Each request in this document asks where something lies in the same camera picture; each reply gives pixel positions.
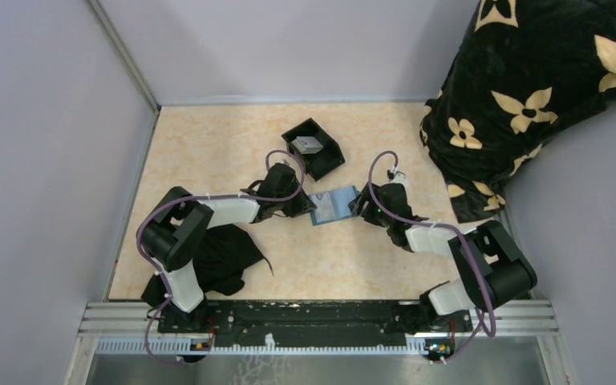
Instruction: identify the blue card holder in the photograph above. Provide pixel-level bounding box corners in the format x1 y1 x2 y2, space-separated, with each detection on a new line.
309 185 359 226

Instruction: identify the aluminium frame rail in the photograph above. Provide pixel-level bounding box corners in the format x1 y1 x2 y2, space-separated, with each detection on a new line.
76 302 569 357

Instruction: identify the grey card stack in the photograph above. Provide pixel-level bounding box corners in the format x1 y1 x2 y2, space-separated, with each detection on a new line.
290 136 324 156

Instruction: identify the black floral blanket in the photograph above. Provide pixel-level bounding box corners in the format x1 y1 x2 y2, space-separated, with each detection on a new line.
419 1 616 223

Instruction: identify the black card tray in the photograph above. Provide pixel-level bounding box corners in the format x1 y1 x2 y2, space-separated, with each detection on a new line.
282 118 346 181

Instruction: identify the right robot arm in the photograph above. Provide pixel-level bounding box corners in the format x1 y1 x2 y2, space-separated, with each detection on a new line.
348 183 537 330

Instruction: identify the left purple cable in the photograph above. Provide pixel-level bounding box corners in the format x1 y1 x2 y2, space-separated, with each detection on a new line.
135 149 306 367

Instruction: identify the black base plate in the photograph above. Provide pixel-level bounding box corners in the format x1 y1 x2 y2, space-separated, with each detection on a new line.
157 300 472 348

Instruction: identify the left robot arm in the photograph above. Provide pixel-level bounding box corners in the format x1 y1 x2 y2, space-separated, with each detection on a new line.
136 163 312 332

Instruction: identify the white patterned credit card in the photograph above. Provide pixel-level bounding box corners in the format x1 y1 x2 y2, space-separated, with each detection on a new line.
311 192 335 222

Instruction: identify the black cloth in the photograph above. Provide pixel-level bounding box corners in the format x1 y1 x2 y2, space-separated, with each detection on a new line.
141 224 266 296

